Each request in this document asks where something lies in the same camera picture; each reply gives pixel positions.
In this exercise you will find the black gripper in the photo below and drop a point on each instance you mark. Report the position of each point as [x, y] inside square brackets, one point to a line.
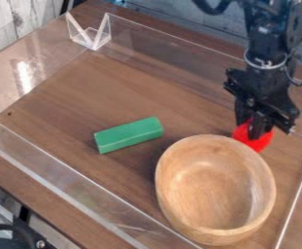
[263, 102]

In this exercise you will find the green rectangular block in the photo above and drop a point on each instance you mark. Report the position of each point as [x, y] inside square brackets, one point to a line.
[128, 134]

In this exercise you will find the clear acrylic wall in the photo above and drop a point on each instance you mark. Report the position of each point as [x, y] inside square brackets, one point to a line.
[167, 55]
[91, 207]

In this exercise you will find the clear acrylic corner bracket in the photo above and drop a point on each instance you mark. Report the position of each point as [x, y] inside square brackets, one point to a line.
[91, 37]

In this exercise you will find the clear acrylic back wall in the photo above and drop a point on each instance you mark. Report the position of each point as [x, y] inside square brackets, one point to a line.
[167, 55]

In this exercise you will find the clear acrylic front wall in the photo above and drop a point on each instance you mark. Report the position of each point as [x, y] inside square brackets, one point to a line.
[91, 207]

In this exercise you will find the black clamp under table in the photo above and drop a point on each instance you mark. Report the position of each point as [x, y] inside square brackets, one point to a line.
[18, 235]

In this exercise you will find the wooden bowl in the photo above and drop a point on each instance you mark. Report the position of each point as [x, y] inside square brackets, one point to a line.
[216, 189]

